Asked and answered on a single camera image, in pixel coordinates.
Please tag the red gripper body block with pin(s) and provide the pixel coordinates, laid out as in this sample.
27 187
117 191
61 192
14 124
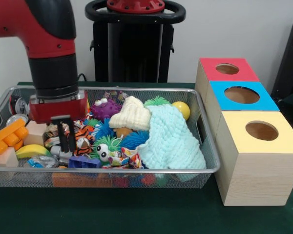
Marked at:
58 111

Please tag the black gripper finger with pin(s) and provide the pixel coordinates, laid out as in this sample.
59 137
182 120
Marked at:
72 135
63 136

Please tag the crushed clear plastic bottle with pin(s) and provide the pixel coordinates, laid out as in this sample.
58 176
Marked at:
42 162

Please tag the long orange toy brick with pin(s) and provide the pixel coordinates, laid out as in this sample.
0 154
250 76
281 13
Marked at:
7 136

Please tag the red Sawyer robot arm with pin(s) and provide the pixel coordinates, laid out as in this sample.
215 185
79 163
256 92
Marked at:
48 36

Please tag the wooden box with three holes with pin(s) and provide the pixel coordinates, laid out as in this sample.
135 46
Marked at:
256 170

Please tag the tiger plush toy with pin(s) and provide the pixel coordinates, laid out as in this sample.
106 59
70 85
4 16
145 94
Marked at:
84 139

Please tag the silver metallic toy piece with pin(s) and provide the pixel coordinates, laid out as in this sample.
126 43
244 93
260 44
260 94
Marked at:
55 151

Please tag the blue plastic toy brick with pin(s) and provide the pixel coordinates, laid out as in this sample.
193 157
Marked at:
84 162

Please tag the yellow toy banana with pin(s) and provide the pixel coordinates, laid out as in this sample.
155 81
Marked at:
31 150

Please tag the purple spiky ball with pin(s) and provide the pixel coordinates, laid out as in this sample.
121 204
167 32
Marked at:
106 109

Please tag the cream knitted cloth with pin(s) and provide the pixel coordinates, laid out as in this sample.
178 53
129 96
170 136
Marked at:
131 117

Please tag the light blue knitted cloth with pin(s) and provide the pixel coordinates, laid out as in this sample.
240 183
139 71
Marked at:
171 141

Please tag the yellow ball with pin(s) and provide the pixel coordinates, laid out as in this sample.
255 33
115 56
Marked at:
182 108

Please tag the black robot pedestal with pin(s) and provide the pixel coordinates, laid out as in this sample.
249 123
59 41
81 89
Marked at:
134 48

